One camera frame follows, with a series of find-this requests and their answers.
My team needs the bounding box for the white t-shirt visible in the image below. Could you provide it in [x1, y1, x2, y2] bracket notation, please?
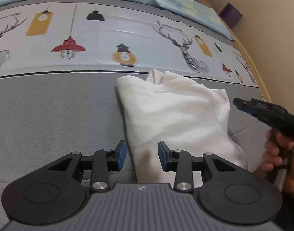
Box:
[117, 70, 248, 184]

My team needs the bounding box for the person right hand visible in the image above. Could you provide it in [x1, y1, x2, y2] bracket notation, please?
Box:
[261, 128, 294, 195]

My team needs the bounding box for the grey mattress cover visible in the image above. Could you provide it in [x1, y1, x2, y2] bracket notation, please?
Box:
[0, 70, 268, 229]

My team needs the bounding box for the purple box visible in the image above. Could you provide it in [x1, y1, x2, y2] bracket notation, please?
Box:
[219, 3, 243, 29]

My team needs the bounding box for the deer print bed mat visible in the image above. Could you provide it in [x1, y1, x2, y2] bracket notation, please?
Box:
[0, 2, 257, 87]

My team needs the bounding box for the wooden bed frame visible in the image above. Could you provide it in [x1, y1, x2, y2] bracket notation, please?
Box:
[202, 2, 273, 104]

